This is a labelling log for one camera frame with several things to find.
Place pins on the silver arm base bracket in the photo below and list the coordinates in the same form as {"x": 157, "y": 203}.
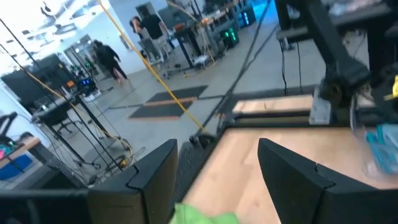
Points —
{"x": 320, "y": 109}

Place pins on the wooden desk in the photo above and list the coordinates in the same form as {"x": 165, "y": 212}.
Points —
{"x": 18, "y": 149}

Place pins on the blue microfiber towel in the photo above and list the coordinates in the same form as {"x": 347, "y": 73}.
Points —
{"x": 385, "y": 149}

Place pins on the green microfiber towel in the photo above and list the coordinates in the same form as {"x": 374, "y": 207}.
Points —
{"x": 202, "y": 217}

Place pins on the black workbench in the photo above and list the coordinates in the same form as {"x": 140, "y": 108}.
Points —
{"x": 186, "y": 40}

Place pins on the blue floor mat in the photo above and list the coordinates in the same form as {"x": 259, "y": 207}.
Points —
{"x": 12, "y": 168}

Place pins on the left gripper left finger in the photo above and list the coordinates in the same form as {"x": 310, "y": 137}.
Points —
{"x": 124, "y": 202}

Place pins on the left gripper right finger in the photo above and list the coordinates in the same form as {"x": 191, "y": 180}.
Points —
{"x": 311, "y": 202}

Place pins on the green-lit computer tower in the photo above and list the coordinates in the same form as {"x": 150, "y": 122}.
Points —
{"x": 230, "y": 37}

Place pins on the large black monitor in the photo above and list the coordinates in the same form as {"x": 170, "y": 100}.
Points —
{"x": 31, "y": 77}

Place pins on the person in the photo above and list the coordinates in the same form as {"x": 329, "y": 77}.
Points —
{"x": 136, "y": 25}
{"x": 154, "y": 28}
{"x": 109, "y": 59}

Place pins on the yellow tape tab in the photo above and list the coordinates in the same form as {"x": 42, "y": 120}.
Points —
{"x": 394, "y": 88}

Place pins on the black hazard-striped floor mat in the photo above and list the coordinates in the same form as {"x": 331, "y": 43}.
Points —
{"x": 168, "y": 102}

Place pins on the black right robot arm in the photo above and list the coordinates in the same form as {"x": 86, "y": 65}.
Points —
{"x": 342, "y": 74}

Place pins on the clear plastic basket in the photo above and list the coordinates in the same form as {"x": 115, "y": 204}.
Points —
{"x": 360, "y": 130}

